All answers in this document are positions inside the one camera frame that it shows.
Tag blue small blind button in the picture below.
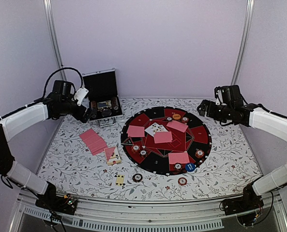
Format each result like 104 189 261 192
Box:
185 163 196 172

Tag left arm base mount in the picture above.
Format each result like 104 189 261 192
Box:
35 194 77 215

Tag face up playing card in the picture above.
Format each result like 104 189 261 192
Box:
145 125 155 136

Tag playing card box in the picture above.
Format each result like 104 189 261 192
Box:
104 146 121 165

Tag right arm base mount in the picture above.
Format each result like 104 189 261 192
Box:
219 197 264 227

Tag four of clubs card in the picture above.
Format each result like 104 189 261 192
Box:
114 174 125 188

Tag blue card deck in case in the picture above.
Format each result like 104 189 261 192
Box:
97 101 112 109

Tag front aluminium rail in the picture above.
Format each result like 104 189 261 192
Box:
9 191 287 232

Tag single red dealt card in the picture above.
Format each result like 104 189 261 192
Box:
127 125 145 138

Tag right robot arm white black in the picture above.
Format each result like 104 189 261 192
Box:
197 100 287 211

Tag black dealer button in case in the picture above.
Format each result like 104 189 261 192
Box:
101 109 112 117

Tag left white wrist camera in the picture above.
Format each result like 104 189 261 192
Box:
73 87 89 106

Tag aluminium poker case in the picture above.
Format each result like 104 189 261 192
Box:
82 68 123 128

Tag right chip row in case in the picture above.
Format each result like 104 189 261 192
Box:
111 97 120 111

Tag floral white table cloth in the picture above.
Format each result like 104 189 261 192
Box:
38 98 261 202

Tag orange big blind button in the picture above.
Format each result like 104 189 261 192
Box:
172 114 181 120

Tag aluminium frame post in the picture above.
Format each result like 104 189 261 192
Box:
230 0 255 86
43 0 63 69

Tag triangular all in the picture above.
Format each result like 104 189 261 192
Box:
121 138 134 145

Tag orange chips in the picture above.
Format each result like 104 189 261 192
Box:
131 145 140 153
181 117 189 123
195 149 205 159

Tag left aluminium frame post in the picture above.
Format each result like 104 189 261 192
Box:
43 0 63 69

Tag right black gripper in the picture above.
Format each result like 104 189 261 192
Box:
198 100 233 123

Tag orange chip stack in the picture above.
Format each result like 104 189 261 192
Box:
178 177 187 186

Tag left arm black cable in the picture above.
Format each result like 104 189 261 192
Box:
44 67 84 97

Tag eight of clubs card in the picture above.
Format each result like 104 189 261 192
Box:
151 123 161 133

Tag round red black poker mat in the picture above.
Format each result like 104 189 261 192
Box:
121 107 212 175

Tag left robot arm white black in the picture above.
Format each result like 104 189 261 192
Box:
0 81 91 210

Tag red playing card deck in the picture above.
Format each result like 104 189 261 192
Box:
79 129 107 156

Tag dark red chip stack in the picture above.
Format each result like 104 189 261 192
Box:
132 174 143 183

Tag right aluminium frame post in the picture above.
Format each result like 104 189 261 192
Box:
230 0 255 86

